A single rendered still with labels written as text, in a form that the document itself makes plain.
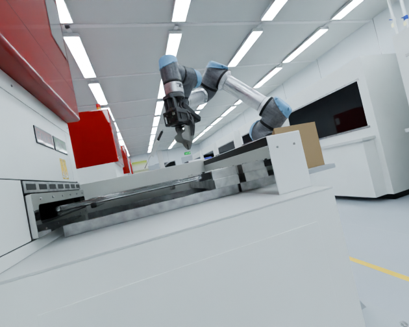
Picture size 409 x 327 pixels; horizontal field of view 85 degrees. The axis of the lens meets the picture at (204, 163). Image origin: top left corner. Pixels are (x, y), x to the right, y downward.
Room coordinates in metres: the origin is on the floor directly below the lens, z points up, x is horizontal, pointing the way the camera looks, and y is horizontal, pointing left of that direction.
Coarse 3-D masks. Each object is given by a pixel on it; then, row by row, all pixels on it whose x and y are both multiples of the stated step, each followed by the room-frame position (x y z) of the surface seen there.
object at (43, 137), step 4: (36, 128) 0.59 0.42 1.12; (36, 132) 0.58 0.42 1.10; (40, 132) 0.61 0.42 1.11; (44, 132) 0.63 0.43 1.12; (40, 136) 0.60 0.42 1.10; (44, 136) 0.63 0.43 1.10; (48, 136) 0.66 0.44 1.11; (40, 140) 0.60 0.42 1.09; (44, 140) 0.62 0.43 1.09; (48, 140) 0.65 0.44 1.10; (52, 140) 0.68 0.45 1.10; (48, 144) 0.64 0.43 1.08; (52, 144) 0.68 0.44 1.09
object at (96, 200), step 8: (192, 176) 0.62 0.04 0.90; (200, 176) 0.62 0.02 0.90; (160, 184) 0.59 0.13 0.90; (168, 184) 0.60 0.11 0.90; (176, 184) 0.60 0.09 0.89; (128, 192) 0.57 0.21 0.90; (136, 192) 0.57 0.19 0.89; (144, 192) 0.58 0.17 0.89; (88, 200) 0.54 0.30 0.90; (96, 200) 0.55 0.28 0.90; (104, 200) 0.55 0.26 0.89; (56, 208) 0.52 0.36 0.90; (64, 208) 0.53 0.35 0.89; (72, 208) 0.53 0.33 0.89
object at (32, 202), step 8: (56, 192) 0.61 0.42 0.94; (64, 192) 0.67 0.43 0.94; (72, 192) 0.75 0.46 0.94; (80, 192) 0.84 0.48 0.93; (24, 200) 0.47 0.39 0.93; (32, 200) 0.47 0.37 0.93; (40, 200) 0.51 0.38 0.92; (48, 200) 0.55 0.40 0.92; (56, 200) 0.60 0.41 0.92; (32, 208) 0.47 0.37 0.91; (32, 216) 0.47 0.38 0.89; (64, 216) 0.64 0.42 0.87; (72, 216) 0.70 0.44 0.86; (80, 216) 0.78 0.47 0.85; (32, 224) 0.47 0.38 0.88; (40, 224) 0.49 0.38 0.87; (48, 224) 0.52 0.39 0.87; (56, 224) 0.57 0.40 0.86; (64, 224) 0.63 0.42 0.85; (32, 232) 0.47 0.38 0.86; (40, 232) 0.48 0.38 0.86; (48, 232) 0.52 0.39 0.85
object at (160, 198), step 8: (176, 192) 0.93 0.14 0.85; (184, 192) 0.94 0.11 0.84; (192, 192) 0.95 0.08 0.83; (144, 200) 0.89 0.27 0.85; (152, 200) 0.90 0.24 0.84; (160, 200) 0.91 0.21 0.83; (112, 208) 0.86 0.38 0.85; (120, 208) 0.87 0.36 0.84; (128, 208) 0.87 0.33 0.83; (88, 216) 0.83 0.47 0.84; (96, 216) 0.84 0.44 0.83
